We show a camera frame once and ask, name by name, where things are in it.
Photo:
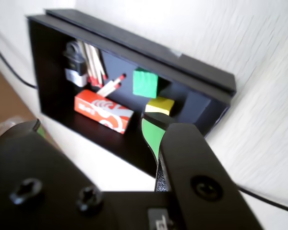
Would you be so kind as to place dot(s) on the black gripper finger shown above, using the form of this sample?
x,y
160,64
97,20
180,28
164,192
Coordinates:
x,y
194,167
38,172

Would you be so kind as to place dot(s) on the yellow wooden cube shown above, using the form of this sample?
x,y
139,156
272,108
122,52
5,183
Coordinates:
x,y
159,105

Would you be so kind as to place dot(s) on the green wooden cube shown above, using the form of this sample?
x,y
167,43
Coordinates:
x,y
145,83

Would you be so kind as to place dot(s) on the black cardboard box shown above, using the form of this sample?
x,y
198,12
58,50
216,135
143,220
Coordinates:
x,y
50,83

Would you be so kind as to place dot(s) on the clear plastic bag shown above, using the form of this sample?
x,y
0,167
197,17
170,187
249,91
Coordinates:
x,y
2,127

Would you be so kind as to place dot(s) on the large brown cardboard carton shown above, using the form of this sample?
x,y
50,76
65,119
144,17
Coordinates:
x,y
4,100

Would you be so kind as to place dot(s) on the red white matchbox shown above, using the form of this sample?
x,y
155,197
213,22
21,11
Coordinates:
x,y
98,107

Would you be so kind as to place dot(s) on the small black silver padlock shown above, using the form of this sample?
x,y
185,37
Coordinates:
x,y
74,69

